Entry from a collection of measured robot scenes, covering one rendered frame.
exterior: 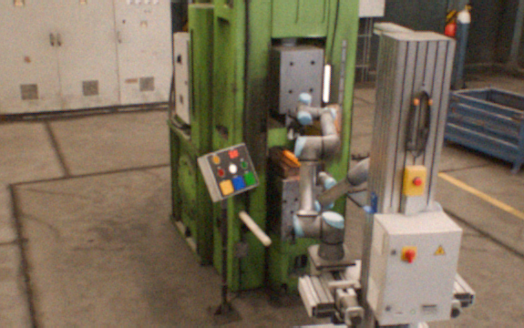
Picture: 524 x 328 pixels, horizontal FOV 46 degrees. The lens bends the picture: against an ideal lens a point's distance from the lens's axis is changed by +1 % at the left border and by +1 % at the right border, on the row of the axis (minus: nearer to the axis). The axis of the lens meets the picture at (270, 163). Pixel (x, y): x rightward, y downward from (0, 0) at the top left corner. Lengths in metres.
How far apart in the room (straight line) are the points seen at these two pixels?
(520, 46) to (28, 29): 8.86
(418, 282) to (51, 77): 6.91
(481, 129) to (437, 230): 4.96
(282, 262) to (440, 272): 1.67
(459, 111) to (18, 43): 5.75
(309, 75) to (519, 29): 9.29
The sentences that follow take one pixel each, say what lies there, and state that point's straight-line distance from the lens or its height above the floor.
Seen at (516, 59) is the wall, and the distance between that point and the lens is 13.01.
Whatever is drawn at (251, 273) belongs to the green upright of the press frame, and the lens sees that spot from 4.48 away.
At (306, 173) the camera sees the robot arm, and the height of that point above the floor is 1.27.
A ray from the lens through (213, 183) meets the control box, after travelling 3.63.
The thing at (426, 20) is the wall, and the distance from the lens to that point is 12.12.
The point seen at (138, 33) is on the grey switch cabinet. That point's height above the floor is 1.13.
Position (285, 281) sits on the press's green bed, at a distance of 4.39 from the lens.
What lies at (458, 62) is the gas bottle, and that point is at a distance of 11.18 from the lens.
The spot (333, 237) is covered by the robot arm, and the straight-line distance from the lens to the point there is 3.23.
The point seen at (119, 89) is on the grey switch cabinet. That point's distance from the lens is 9.14.
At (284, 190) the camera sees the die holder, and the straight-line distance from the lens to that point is 4.05.
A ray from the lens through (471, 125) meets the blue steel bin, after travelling 7.75.
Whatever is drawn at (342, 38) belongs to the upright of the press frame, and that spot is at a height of 1.81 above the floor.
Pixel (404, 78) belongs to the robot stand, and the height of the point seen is 1.86.
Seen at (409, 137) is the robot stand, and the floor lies 1.61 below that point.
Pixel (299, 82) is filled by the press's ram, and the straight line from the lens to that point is 3.93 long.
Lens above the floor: 2.41
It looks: 20 degrees down
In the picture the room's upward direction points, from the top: 2 degrees clockwise
